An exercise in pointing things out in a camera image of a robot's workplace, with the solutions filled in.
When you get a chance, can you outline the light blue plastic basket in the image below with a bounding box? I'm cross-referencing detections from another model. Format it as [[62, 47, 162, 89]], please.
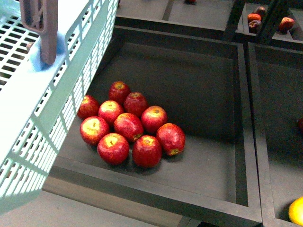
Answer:
[[0, 0, 118, 214]]

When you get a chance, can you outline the red apple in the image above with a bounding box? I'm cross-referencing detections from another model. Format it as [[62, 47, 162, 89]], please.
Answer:
[[108, 81, 131, 104], [123, 92, 149, 118], [77, 95, 100, 120], [141, 105, 168, 134], [80, 116, 110, 146], [97, 133, 130, 166], [132, 135, 162, 168], [156, 123, 186, 157], [114, 113, 144, 142], [98, 100, 124, 126]]

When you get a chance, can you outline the brown basket handle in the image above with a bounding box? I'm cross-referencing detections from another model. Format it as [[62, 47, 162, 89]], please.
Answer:
[[19, 0, 58, 65]]

